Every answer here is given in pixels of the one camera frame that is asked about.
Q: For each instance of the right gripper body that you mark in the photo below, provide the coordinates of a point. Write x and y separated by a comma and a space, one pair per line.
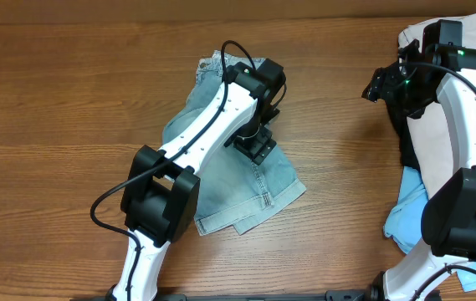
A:
410, 93

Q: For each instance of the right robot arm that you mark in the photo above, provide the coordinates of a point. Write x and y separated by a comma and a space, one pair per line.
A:
435, 68

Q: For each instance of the light blue denim shorts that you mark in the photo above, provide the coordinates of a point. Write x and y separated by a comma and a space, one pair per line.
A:
233, 190

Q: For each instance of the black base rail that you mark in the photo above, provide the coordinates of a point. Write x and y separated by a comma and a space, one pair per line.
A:
335, 295

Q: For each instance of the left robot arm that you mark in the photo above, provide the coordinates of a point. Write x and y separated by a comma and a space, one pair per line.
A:
164, 185

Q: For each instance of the beige shorts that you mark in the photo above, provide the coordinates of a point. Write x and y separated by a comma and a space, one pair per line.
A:
429, 134

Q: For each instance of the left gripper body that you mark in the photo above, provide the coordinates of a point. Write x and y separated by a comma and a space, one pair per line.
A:
253, 142

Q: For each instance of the sky blue garment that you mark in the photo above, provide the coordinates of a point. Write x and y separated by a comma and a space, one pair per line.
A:
403, 222

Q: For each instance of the black garment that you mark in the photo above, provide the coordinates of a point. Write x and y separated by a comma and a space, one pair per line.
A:
400, 125

